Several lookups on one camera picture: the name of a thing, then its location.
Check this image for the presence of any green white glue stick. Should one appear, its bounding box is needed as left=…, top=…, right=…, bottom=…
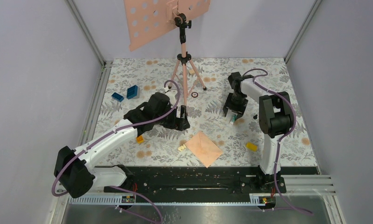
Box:
left=229, top=114, right=237, bottom=125

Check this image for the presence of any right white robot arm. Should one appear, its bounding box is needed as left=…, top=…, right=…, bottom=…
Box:
left=223, top=72, right=296, bottom=192

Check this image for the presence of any orange square toy brick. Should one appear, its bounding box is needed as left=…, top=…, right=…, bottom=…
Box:
left=136, top=135, right=145, bottom=144

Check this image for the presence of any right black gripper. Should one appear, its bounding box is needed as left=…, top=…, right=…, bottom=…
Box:
left=223, top=92, right=249, bottom=120

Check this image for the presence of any pink perforated music stand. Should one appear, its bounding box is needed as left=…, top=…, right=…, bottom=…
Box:
left=123, top=0, right=211, bottom=118

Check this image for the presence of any yellow toy brick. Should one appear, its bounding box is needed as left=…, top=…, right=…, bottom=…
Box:
left=246, top=142, right=258, bottom=152

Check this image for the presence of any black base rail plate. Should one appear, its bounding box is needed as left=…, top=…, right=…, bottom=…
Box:
left=73, top=165, right=320, bottom=205

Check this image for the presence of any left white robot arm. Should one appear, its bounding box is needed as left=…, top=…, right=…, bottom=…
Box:
left=52, top=91, right=190, bottom=198

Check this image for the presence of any tan paper envelope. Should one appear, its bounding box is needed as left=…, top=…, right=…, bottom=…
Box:
left=185, top=131, right=223, bottom=168

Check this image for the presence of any large blue toy brick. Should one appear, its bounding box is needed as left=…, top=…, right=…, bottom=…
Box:
left=127, top=85, right=140, bottom=99

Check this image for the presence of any cream chess knight piece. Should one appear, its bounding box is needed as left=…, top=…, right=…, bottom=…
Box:
left=177, top=145, right=187, bottom=152

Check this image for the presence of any floral patterned table mat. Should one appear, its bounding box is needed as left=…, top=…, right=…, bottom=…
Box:
left=94, top=58, right=317, bottom=167

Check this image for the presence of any small blue toy brick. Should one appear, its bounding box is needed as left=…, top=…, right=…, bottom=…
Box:
left=111, top=92, right=124, bottom=102

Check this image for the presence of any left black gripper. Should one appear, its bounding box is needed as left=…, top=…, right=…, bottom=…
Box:
left=154, top=103, right=190, bottom=131

